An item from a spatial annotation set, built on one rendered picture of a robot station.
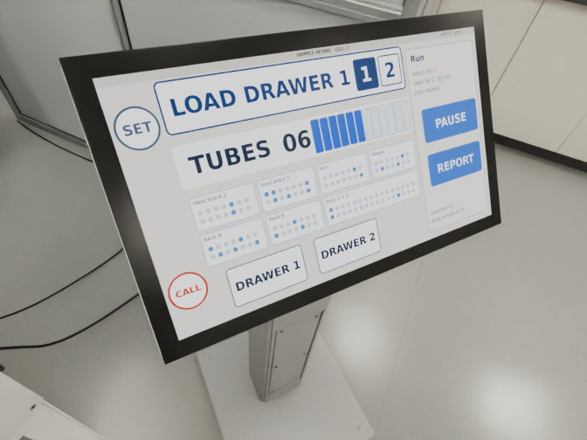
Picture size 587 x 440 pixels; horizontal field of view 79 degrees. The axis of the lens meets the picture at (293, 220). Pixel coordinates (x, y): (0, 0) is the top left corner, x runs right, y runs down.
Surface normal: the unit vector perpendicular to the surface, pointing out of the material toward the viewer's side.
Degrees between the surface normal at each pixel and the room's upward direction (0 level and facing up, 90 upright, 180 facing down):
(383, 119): 50
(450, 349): 1
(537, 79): 90
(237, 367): 0
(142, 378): 0
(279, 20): 90
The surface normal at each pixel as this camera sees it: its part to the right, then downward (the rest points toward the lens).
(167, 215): 0.40, 0.13
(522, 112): -0.43, 0.66
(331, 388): 0.17, -0.67
